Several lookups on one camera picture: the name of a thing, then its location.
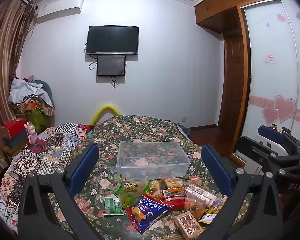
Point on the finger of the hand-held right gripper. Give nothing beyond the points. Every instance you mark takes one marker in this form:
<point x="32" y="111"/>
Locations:
<point x="247" y="147"/>
<point x="270" y="132"/>

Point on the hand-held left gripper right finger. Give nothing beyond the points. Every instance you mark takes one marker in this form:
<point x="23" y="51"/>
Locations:
<point x="216" y="167"/>

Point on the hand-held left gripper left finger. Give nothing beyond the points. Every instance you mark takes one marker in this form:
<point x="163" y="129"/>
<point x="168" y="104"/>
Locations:
<point x="88" y="165"/>

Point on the orange rice cracker packet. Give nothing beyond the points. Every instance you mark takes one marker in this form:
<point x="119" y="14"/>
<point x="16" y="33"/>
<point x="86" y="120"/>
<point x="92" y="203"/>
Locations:
<point x="173" y="183"/>

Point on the green-edged clear pastry packet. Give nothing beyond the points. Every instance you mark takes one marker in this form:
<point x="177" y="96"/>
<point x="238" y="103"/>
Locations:
<point x="130" y="186"/>

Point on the green jelly cup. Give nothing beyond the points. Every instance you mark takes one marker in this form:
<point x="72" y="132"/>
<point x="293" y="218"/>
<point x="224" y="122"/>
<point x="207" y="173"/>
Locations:
<point x="130" y="200"/>

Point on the brown cake packet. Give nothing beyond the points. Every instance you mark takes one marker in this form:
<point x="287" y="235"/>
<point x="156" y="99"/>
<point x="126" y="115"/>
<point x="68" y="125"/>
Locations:
<point x="188" y="223"/>

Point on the clear plastic container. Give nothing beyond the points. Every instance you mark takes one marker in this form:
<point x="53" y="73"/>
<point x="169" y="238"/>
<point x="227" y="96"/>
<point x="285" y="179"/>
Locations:
<point x="152" y="172"/>

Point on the nut snack packet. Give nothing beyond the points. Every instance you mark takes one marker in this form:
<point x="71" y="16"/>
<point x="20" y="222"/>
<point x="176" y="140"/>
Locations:
<point x="155" y="188"/>

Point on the blue snack bag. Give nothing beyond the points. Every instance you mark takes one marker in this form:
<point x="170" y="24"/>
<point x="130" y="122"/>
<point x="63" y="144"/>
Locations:
<point x="145" y="210"/>

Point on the white appliance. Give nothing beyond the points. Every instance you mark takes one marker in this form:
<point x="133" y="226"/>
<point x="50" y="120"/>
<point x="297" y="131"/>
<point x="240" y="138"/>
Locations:
<point x="272" y="146"/>

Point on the patchwork quilt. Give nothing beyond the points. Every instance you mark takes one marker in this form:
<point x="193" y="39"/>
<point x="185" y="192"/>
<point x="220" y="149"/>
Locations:
<point x="52" y="150"/>

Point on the clear packet of orange crisps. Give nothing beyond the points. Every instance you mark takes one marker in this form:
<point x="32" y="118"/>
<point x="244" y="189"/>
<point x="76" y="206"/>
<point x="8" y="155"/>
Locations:
<point x="197" y="205"/>

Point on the green snack packet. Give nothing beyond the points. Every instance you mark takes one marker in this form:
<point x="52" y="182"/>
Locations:
<point x="112" y="205"/>

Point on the small dark snack packet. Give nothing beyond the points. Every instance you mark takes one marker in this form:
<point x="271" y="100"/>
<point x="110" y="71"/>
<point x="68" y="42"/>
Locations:
<point x="173" y="192"/>

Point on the yellow snack packet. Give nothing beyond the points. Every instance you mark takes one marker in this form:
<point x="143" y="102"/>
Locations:
<point x="208" y="217"/>

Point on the red snack packet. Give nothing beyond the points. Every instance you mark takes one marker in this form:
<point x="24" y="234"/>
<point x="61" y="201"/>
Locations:
<point x="176" y="201"/>

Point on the white sliding door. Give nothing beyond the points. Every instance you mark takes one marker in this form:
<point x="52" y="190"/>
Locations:
<point x="270" y="80"/>

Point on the yellow foam tube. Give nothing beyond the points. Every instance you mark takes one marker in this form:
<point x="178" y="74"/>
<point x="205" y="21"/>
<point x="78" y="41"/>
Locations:
<point x="107" y="108"/>

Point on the wooden wardrobe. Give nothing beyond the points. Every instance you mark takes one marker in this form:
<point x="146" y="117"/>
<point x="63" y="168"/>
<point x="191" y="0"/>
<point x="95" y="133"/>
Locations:
<point x="233" y="80"/>

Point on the pink doll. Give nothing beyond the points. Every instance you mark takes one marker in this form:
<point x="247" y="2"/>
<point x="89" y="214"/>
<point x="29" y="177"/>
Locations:
<point x="31" y="133"/>

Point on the floral blanket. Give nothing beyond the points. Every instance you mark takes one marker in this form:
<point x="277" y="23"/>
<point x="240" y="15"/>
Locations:
<point x="145" y="130"/>

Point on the green bag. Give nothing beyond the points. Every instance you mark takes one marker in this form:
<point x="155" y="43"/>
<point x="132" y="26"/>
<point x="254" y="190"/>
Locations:
<point x="36" y="118"/>

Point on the small notice sticker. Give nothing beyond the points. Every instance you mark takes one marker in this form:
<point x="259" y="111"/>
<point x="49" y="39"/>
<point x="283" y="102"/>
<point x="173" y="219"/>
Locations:
<point x="269" y="58"/>

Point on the red box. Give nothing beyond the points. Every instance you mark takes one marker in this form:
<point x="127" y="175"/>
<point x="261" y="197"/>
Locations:
<point x="13" y="126"/>

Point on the dark grey chair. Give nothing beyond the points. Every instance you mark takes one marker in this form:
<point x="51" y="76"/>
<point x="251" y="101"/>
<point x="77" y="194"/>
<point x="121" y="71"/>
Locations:
<point x="48" y="90"/>

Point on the pile of clothes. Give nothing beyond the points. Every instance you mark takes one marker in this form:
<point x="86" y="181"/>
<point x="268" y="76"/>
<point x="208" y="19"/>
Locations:
<point x="27" y="92"/>

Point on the striped brown curtain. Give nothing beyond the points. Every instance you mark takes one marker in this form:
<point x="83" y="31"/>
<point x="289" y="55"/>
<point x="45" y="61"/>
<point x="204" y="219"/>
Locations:
<point x="5" y="67"/>

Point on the white air conditioner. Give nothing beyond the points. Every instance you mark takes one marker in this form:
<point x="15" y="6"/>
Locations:
<point x="60" y="7"/>

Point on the small black wall monitor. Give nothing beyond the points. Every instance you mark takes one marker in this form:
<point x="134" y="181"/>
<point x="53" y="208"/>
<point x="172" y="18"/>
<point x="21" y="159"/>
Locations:
<point x="111" y="65"/>

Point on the large black wall television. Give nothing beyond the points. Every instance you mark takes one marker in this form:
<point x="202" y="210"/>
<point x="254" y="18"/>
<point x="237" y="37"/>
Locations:
<point x="112" y="40"/>

